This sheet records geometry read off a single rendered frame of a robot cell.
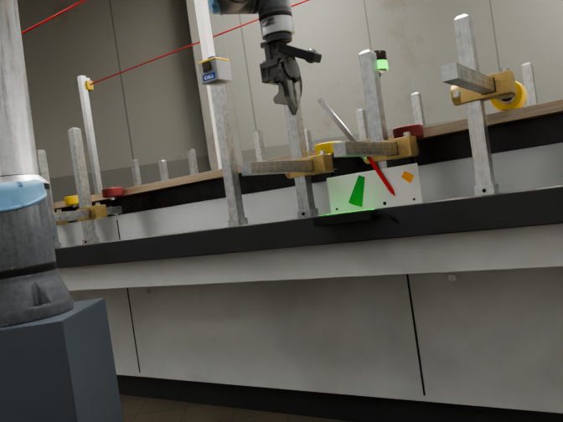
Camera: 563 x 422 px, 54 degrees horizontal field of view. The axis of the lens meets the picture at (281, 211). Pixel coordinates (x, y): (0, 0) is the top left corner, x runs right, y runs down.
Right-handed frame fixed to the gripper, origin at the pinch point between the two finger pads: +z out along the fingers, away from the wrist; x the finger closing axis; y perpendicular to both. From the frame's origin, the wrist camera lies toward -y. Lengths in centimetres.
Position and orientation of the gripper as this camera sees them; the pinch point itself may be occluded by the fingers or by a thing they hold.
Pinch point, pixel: (296, 109)
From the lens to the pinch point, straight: 151.0
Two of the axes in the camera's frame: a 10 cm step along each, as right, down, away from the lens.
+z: 1.4, 9.9, 0.1
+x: -5.6, 0.9, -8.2
